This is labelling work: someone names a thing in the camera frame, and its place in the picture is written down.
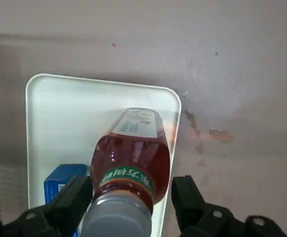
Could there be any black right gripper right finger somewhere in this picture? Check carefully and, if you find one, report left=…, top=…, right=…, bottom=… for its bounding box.
left=171, top=175, right=287, bottom=237

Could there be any brown tea bottle white cap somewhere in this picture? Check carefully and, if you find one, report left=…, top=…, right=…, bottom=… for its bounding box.
left=80, top=107, right=171, bottom=237

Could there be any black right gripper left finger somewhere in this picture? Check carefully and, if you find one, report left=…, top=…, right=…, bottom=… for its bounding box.
left=0, top=174, right=93, bottom=237

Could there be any white plastic tray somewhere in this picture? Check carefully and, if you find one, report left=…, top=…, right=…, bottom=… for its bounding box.
left=25, top=73, right=182, bottom=237

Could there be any blue Oreo cookie box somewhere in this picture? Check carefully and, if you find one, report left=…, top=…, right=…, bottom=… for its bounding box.
left=43, top=163, right=88, bottom=237

